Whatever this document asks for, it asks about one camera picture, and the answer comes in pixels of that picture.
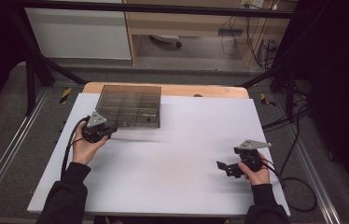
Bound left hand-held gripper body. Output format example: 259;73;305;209
81;111;111;144

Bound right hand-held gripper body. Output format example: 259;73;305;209
233;139;272;173

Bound clear smoky plastic organizer box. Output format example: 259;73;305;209
94;84;162;130

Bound person's right hand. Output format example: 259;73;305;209
237;152;272;187

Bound person's left hand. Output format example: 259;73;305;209
71;122;110;166

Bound yellow black floor tape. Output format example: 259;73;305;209
59;87;73;105
259;92;275;107

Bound white table board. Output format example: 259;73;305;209
26;92;291;217

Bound light wooden table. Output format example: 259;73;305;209
82;81;251;100

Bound white cabinet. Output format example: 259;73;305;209
24;7;133;61

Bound office chair wheel base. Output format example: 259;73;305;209
149;34;184;49

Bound dark power strip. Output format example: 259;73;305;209
217;28;244;36

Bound light wooden desk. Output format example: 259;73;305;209
122;0;298;68

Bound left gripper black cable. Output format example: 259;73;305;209
60;115;91;181

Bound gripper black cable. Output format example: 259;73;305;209
60;115;91;181
258;157;319;214

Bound black floor cables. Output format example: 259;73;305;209
262;102;313;131

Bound black metal frame legs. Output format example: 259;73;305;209
241;62;298;123
7;8;87;117

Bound aluminium floor rail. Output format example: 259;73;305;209
287;124;342;224
0;90;49;213

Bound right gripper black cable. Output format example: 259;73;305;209
258;157;319;214

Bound black desk cables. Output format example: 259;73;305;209
220;12;277;70

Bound black horizontal frame bar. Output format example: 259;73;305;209
17;1;295;19

